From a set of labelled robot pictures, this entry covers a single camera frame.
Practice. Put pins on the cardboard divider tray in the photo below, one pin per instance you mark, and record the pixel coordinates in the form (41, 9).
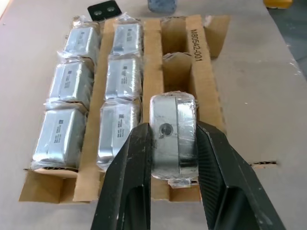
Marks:
(153, 107)

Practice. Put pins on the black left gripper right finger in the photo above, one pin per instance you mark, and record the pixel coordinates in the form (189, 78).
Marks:
(230, 182)

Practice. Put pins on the black camera with two lenses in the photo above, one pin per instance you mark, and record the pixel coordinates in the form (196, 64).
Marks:
(103, 10)

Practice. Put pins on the grey-blue object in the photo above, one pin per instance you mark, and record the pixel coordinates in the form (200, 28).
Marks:
(161, 5)

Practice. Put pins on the yellow object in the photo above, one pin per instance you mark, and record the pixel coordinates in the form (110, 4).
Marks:
(277, 3)

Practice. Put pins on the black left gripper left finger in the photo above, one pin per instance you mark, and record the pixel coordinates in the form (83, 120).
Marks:
(120, 177)

